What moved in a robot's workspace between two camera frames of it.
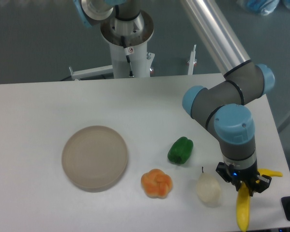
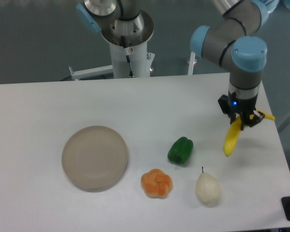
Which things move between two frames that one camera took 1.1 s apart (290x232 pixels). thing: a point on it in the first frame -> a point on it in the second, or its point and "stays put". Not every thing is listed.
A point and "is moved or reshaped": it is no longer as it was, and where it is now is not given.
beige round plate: [94, 158] stays put
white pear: [208, 188] stays put
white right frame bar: [191, 61] stays put
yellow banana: [243, 200] is moved or reshaped
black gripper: [249, 175] -> [246, 108]
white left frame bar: [77, 75] stays put
